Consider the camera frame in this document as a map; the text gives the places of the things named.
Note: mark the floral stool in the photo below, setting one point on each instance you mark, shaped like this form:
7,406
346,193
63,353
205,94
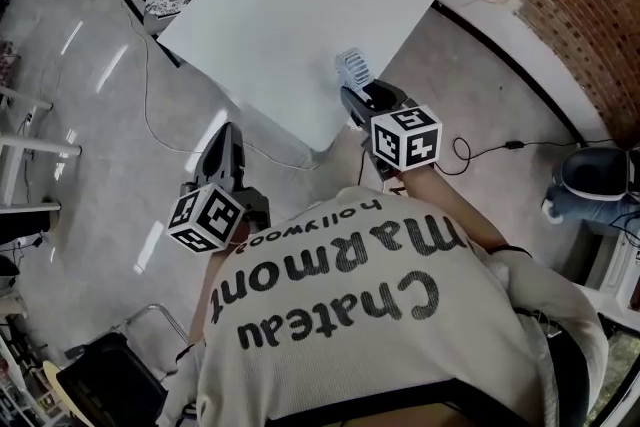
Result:
7,65

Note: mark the dark chair with white rim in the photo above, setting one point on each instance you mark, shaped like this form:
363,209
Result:
595,172

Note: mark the white panelled cabinet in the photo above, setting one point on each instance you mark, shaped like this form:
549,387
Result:
617,270

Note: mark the person's left forearm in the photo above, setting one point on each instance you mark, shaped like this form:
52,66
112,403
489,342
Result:
200,305

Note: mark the white desk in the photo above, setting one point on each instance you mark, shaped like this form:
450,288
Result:
310,5

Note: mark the cream printed sweater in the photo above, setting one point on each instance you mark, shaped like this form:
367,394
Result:
360,355

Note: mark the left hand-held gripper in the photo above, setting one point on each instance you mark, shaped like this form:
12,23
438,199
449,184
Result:
205,220

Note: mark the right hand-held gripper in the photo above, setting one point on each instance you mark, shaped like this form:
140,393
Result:
405,140

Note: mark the black wrist band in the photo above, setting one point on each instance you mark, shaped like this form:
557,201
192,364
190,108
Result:
515,249

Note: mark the black chair with metal frame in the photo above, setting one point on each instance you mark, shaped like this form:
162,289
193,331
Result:
110,380

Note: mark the person's right forearm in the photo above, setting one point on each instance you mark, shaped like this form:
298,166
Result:
440,205

